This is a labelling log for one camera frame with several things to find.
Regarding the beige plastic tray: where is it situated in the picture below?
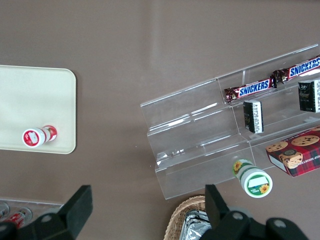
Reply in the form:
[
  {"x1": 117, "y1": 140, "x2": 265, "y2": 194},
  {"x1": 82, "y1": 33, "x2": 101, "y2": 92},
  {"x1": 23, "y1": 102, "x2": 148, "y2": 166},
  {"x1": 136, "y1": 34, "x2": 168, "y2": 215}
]
[{"x1": 0, "y1": 64, "x2": 77, "y2": 155}]

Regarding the red tartan cookie box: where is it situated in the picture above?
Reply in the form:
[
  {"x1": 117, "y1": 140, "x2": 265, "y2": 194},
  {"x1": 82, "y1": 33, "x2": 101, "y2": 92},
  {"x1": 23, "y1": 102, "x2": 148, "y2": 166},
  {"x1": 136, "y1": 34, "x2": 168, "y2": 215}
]
[{"x1": 265, "y1": 125, "x2": 320, "y2": 178}]

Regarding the clear acrylic step display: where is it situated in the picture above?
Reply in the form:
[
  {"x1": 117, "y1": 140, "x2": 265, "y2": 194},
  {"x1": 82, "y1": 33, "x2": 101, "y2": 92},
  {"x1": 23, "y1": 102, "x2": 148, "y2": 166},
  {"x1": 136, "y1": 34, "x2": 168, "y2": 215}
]
[{"x1": 139, "y1": 43, "x2": 320, "y2": 201}]

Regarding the small black chocolate box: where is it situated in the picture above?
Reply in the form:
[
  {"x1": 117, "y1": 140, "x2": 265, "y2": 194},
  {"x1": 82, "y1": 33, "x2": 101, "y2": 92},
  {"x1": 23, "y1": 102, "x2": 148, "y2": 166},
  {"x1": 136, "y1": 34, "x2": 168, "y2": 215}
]
[
  {"x1": 297, "y1": 79, "x2": 320, "y2": 114},
  {"x1": 242, "y1": 99, "x2": 265, "y2": 134}
]

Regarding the oval light wicker basket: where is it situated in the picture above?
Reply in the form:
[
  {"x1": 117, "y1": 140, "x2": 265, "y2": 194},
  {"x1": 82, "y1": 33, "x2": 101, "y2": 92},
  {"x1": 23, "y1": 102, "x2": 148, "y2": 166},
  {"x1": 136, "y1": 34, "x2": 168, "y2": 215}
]
[{"x1": 166, "y1": 195, "x2": 213, "y2": 240}]

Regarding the aluminium foil container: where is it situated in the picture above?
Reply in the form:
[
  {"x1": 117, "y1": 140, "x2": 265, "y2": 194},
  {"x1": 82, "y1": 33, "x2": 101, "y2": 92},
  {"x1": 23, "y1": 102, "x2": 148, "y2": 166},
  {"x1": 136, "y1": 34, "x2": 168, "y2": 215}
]
[{"x1": 183, "y1": 209, "x2": 214, "y2": 240}]

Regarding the clear acrylic bottle rack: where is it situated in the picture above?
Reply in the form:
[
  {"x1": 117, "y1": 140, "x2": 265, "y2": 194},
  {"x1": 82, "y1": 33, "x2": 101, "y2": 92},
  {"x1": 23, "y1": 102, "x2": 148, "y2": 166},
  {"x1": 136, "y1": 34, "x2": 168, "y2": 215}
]
[{"x1": 0, "y1": 196, "x2": 66, "y2": 226}]

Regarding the green sunflower yoghurt cup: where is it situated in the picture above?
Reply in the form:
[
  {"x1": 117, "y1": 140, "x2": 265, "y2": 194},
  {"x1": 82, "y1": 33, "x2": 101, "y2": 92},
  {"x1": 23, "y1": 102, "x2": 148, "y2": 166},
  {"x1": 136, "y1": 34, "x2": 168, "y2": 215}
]
[{"x1": 232, "y1": 157, "x2": 274, "y2": 199}]

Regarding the Snickers chocolate bar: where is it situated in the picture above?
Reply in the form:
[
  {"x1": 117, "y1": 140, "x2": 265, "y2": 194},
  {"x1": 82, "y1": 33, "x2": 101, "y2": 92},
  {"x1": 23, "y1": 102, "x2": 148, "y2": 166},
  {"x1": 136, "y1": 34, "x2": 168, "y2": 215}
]
[
  {"x1": 223, "y1": 77, "x2": 278, "y2": 104},
  {"x1": 270, "y1": 54, "x2": 320, "y2": 85}
]

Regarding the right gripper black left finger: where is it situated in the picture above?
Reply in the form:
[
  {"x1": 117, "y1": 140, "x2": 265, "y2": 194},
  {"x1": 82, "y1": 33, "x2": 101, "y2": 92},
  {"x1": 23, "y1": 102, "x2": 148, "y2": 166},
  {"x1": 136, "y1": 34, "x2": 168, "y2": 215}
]
[{"x1": 57, "y1": 184, "x2": 94, "y2": 238}]

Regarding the red lidded yoghurt cup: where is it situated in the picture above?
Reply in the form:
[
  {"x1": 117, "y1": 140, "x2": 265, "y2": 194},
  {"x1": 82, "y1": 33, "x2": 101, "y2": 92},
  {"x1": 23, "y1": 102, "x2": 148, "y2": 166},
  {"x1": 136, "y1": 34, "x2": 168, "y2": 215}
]
[{"x1": 21, "y1": 124, "x2": 59, "y2": 149}]

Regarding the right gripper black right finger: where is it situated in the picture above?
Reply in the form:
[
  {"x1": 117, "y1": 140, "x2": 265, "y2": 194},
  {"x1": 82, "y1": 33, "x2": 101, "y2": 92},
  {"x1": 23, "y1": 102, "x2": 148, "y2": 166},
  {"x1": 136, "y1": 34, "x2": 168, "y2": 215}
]
[{"x1": 204, "y1": 183, "x2": 232, "y2": 230}]

